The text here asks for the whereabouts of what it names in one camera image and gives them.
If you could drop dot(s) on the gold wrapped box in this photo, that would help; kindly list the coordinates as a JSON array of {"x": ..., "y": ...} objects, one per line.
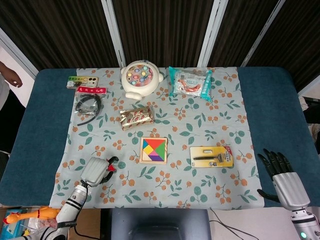
[{"x": 137, "y": 118}]

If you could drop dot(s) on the black object beside table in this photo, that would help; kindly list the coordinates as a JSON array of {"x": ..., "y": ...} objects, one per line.
[{"x": 311, "y": 112}]

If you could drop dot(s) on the white round fishing toy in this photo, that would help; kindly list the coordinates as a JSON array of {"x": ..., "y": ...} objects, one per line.
[{"x": 140, "y": 83}]

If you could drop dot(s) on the teal snack bag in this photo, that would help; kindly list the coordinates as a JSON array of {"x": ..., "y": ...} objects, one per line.
[{"x": 190, "y": 82}]

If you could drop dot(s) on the orange rubber chicken toy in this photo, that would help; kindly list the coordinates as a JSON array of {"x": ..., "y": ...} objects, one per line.
[{"x": 45, "y": 213}]

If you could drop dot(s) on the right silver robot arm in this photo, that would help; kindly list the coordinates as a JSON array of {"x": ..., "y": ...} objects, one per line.
[{"x": 305, "y": 225}]

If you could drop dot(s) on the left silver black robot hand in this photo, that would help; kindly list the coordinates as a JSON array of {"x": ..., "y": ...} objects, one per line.
[{"x": 93, "y": 171}]

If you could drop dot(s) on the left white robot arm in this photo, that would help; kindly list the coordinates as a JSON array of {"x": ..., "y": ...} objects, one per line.
[{"x": 75, "y": 197}]

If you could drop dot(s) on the floral patterned tablecloth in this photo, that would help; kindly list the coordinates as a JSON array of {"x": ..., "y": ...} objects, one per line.
[{"x": 200, "y": 120}]

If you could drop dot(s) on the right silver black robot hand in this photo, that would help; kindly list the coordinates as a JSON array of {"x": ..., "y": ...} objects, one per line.
[{"x": 291, "y": 190}]

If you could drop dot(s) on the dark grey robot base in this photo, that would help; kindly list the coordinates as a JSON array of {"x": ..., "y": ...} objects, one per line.
[{"x": 160, "y": 222}]

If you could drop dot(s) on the wooden tangram puzzle tray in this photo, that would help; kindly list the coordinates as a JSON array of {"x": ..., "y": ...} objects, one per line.
[{"x": 153, "y": 150}]

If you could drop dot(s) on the blue table cover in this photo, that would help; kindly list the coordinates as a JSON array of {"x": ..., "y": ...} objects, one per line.
[{"x": 270, "y": 100}]

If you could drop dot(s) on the brown cardboard box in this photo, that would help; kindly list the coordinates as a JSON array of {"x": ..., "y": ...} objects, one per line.
[{"x": 92, "y": 217}]

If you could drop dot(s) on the dark slatted partition screen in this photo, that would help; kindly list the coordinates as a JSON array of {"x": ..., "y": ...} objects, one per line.
[{"x": 162, "y": 30}]

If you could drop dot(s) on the razor on yellow card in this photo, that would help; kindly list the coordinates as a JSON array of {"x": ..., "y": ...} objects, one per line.
[{"x": 211, "y": 157}]

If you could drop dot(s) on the green small box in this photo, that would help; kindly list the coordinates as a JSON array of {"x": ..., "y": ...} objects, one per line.
[{"x": 82, "y": 81}]

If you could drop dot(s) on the blue box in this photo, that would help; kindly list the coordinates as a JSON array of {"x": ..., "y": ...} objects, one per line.
[{"x": 10, "y": 231}]

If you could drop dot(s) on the clear bag of pink items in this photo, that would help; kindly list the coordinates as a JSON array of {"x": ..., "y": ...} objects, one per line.
[{"x": 41, "y": 223}]

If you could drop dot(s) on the person's forearm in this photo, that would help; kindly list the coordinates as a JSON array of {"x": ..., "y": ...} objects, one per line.
[{"x": 12, "y": 76}]

